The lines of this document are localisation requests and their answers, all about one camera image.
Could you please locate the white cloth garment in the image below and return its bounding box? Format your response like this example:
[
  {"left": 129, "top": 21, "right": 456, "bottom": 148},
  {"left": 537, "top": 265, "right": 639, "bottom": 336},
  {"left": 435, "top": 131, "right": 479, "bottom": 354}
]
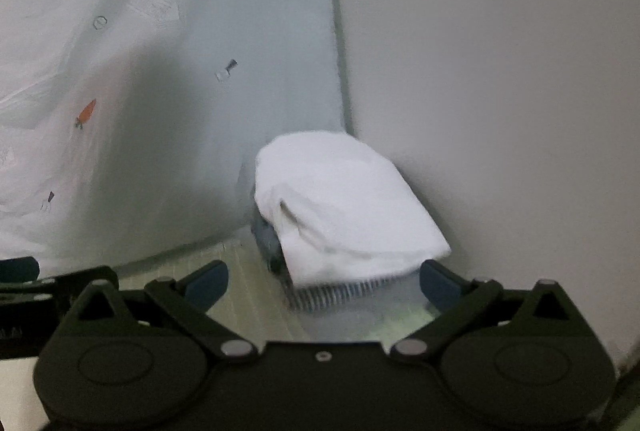
[{"left": 254, "top": 131, "right": 451, "bottom": 281}]

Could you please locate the green grid cutting mat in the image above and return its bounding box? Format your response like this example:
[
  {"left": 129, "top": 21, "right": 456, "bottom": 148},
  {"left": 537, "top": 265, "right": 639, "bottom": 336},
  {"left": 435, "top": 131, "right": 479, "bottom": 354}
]
[{"left": 116, "top": 238, "right": 438, "bottom": 347}]

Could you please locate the grey striped folded garment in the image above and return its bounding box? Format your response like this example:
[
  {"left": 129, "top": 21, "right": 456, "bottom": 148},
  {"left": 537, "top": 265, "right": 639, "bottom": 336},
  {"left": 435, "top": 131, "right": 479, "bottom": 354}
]
[{"left": 250, "top": 206, "right": 400, "bottom": 313}]

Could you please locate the light blue carrot-print storage bag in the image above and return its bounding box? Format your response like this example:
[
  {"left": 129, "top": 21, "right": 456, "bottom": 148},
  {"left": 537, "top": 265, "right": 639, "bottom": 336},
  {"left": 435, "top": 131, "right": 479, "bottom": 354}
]
[{"left": 1, "top": 0, "right": 347, "bottom": 274}]

